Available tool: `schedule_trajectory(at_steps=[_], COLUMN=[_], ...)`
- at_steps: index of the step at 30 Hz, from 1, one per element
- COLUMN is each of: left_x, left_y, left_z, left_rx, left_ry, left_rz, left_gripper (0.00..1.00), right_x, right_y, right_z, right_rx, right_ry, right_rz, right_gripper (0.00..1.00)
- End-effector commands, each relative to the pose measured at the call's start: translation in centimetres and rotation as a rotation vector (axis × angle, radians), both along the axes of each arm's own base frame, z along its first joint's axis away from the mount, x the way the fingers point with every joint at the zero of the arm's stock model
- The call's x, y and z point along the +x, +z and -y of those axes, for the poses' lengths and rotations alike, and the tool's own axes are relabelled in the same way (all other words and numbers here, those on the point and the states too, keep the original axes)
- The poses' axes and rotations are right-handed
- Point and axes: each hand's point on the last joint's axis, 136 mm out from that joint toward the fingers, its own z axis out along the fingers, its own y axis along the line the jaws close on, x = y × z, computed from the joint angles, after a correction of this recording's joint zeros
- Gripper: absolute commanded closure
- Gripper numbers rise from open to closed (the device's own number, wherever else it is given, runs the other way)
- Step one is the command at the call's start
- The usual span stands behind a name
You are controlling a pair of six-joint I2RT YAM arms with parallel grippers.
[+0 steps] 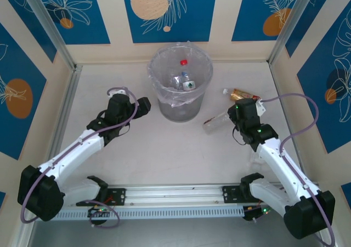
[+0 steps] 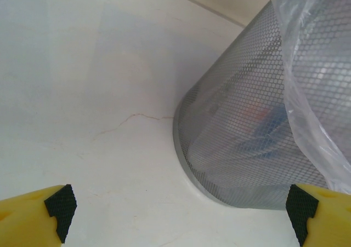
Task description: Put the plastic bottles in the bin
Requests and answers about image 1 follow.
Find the clear plastic bottle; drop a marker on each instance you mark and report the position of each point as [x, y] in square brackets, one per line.
[215, 123]

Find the red label red cap bottle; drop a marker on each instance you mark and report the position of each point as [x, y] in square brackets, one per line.
[183, 62]

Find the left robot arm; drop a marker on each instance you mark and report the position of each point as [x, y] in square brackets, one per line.
[71, 156]

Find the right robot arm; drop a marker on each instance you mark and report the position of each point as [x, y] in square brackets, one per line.
[285, 165]

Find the clear plastic bin liner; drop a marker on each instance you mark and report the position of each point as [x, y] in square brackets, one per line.
[152, 77]

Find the grey round bin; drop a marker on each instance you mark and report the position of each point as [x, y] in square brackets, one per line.
[181, 114]

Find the gold label bottle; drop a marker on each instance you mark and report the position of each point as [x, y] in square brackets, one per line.
[241, 93]

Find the small clear crushed bottle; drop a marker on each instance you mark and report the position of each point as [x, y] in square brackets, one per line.
[255, 160]

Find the small lit circuit board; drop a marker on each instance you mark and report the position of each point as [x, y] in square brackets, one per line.
[252, 213]
[96, 212]

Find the grey metal panel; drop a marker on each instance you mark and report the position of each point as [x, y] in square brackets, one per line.
[175, 233]

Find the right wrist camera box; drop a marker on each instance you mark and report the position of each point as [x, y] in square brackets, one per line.
[260, 107]

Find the aluminium side rail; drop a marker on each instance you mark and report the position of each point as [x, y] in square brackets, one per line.
[64, 115]

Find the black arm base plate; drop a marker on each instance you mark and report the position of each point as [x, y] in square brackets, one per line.
[230, 194]
[118, 196]

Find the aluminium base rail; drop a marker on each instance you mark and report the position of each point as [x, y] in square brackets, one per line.
[175, 193]

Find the aluminium frame post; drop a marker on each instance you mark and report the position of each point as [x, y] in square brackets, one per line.
[288, 25]
[49, 25]

